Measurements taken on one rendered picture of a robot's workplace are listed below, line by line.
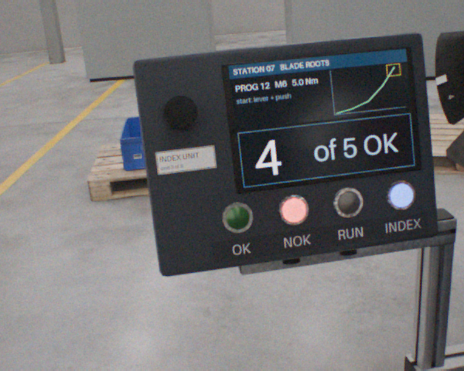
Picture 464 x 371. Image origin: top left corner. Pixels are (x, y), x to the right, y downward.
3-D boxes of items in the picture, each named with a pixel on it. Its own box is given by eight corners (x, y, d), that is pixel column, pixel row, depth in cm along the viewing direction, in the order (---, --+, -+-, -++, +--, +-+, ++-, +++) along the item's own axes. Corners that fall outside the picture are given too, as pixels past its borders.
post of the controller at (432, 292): (433, 352, 70) (443, 206, 62) (445, 366, 67) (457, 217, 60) (410, 355, 69) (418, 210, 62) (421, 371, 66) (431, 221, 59)
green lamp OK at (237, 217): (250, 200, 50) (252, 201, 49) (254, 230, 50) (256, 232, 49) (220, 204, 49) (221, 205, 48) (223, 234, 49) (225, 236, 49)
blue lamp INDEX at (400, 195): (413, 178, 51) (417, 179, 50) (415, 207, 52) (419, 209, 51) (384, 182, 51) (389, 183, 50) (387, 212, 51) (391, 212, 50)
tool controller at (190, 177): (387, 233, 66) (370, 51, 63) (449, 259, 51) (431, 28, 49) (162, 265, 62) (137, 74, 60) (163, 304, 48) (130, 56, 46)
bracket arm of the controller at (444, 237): (442, 232, 64) (444, 207, 63) (455, 243, 61) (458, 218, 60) (236, 262, 61) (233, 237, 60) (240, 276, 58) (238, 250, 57)
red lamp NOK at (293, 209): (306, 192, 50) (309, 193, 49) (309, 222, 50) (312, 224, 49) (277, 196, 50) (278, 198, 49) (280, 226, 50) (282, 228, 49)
